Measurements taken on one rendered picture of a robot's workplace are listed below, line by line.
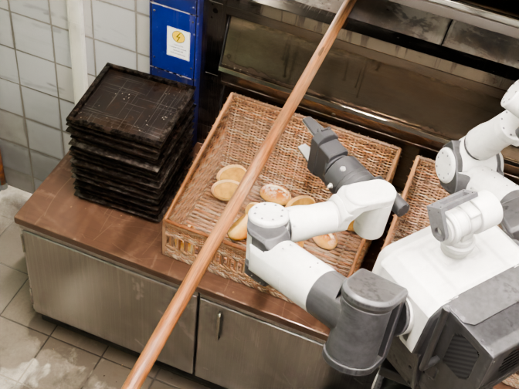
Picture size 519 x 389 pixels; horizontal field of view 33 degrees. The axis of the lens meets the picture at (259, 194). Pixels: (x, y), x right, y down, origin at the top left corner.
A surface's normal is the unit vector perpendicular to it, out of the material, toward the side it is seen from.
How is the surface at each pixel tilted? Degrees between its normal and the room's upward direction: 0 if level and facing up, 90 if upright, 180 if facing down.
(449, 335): 90
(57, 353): 0
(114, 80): 0
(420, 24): 0
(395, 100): 70
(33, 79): 90
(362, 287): 24
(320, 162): 90
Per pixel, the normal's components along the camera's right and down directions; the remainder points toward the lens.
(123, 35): -0.37, 0.65
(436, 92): -0.32, 0.37
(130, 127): 0.09, -0.69
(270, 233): 0.05, -0.85
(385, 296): 0.22, -0.90
